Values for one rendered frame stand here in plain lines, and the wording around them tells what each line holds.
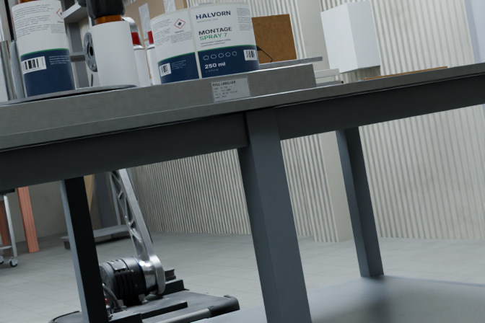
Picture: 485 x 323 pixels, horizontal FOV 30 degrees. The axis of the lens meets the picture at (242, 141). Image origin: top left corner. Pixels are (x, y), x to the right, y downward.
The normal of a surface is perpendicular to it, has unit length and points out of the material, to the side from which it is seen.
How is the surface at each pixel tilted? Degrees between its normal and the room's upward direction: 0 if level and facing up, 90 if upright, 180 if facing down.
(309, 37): 90
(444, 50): 90
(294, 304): 90
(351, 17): 90
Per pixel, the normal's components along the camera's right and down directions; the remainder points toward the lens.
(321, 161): -0.87, 0.15
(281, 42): 0.48, -0.08
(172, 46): -0.57, 0.11
